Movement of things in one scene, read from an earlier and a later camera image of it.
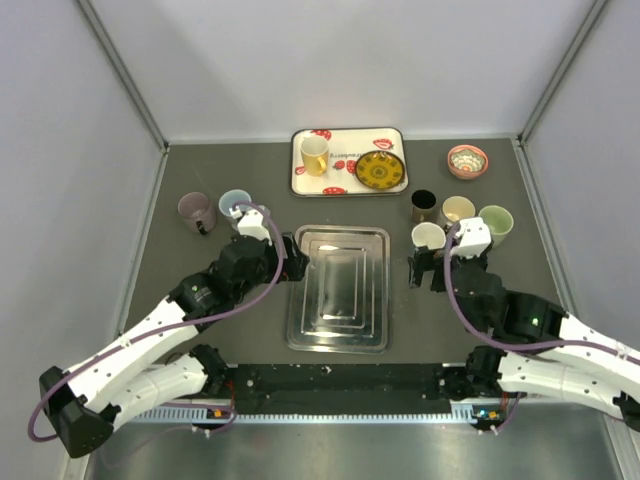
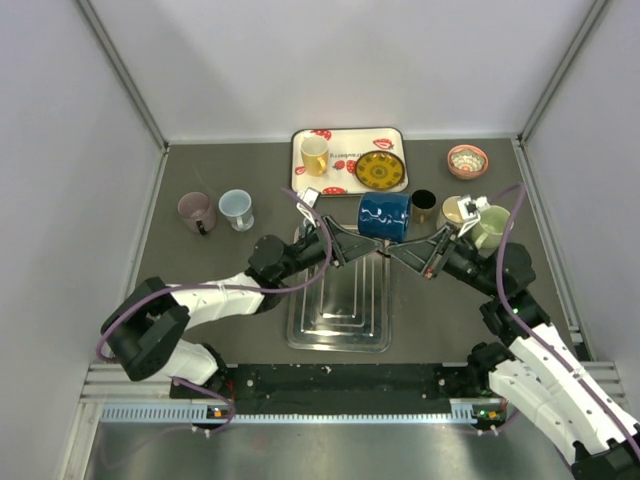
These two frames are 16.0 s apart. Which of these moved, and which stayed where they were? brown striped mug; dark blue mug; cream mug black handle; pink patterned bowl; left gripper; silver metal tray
Moved: left gripper; dark blue mug
Stayed: silver metal tray; brown striped mug; pink patterned bowl; cream mug black handle
